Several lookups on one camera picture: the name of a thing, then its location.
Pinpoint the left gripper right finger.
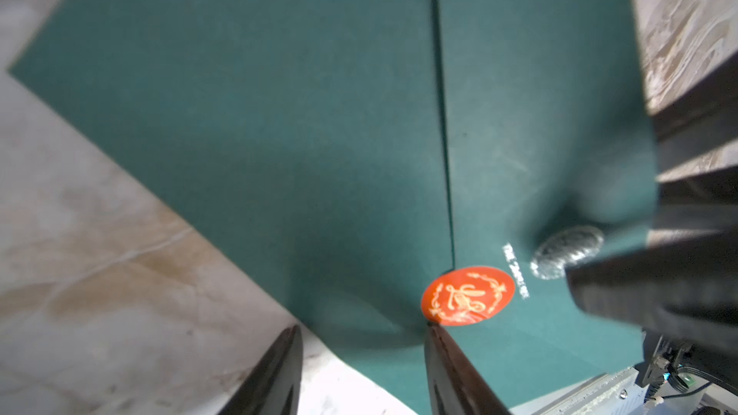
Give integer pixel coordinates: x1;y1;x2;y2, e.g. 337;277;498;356
424;323;510;415

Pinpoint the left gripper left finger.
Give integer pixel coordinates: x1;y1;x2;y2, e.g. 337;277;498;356
218;325;304;415

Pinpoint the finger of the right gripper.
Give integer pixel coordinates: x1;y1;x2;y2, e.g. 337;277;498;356
566;230;737;355
652;55;737;202

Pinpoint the dark green envelope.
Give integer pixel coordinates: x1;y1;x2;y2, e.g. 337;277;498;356
11;0;655;413

